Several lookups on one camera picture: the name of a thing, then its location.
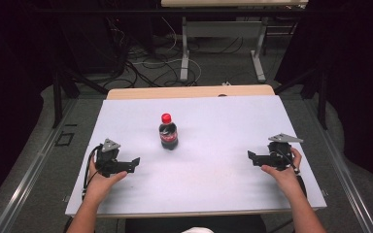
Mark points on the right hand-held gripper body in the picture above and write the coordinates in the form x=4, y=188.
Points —
x=278, y=157

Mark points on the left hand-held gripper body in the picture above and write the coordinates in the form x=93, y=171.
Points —
x=107, y=161

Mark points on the small white floor plug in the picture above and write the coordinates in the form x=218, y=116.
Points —
x=225, y=83

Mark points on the black floor socket frame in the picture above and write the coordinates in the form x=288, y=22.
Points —
x=64, y=139

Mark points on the desk with white legs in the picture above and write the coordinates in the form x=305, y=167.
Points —
x=223, y=29

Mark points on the white table board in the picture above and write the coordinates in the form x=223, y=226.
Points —
x=207, y=181

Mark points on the light wooden table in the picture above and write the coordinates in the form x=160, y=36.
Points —
x=175, y=92

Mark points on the dark curtain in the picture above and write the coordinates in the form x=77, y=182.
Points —
x=362, y=81
x=9, y=81

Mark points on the black metal stand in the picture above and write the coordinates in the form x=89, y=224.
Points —
x=57, y=97
x=322, y=97

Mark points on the person's left hand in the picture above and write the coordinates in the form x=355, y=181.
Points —
x=98, y=186

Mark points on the person's right hand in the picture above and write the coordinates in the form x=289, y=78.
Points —
x=286, y=179

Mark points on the metal floor rail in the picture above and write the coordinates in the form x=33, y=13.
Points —
x=346, y=184
x=26, y=184

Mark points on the red bottle cap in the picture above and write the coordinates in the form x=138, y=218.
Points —
x=166, y=117

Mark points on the black horizontal bar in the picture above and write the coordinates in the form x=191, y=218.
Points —
x=110, y=10

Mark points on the person's dark trousers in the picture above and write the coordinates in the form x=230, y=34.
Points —
x=162, y=225

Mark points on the dark cola bottle red label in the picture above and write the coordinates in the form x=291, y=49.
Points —
x=168, y=136

